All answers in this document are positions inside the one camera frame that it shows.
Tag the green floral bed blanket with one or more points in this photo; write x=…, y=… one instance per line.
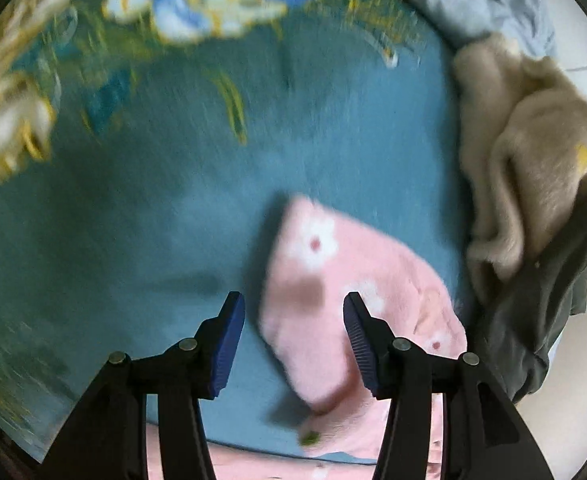
x=169, y=174

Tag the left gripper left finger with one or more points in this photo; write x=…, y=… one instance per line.
x=105, y=435

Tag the pink fleece pajama garment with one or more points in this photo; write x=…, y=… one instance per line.
x=298, y=392

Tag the dark grey garment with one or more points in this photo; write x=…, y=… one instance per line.
x=516, y=333

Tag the beige fleece garment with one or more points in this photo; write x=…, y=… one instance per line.
x=521, y=121

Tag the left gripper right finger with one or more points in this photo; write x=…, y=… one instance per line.
x=484, y=437

